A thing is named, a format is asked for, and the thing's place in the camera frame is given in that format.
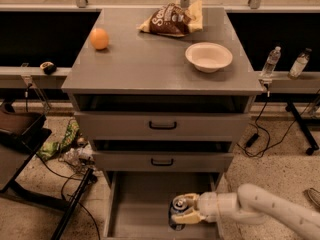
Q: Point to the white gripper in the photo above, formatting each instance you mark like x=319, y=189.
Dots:
x=207, y=205

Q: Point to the blue pepsi can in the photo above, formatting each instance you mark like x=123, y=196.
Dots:
x=177, y=206

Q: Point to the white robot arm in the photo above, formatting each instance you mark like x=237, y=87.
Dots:
x=248, y=205

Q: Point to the grey bottom drawer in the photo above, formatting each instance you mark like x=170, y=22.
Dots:
x=140, y=201

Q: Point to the grey drawer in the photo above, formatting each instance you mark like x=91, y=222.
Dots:
x=140, y=201
x=161, y=126
x=163, y=161

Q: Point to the grey middle drawer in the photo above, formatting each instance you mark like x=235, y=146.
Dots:
x=163, y=161

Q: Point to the grey drawer cabinet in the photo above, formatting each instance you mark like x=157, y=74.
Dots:
x=141, y=72

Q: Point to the grey top drawer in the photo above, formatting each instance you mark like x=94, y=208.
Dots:
x=161, y=126

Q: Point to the shoe on floor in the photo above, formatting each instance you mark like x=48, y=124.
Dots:
x=313, y=196

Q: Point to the crumpled clear plastic bottle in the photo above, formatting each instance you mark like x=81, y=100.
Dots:
x=78, y=159

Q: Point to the black table leg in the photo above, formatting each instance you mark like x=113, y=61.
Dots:
x=304, y=125

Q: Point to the white paper bowl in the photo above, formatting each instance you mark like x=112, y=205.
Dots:
x=208, y=57

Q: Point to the green snack bag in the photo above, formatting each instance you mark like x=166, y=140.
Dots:
x=50, y=149

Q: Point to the clear water bottle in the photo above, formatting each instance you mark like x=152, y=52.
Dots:
x=271, y=62

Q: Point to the clear bottle dark cap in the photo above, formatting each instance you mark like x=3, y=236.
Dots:
x=300, y=63

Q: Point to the dark brown tray cart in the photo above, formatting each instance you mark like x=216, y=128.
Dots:
x=24, y=134

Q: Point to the brown chip bag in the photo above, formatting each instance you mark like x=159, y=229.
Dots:
x=174, y=21

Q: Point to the orange fruit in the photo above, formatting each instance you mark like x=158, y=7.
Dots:
x=99, y=38

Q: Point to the small black yellow object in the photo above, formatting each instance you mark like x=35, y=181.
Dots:
x=48, y=67

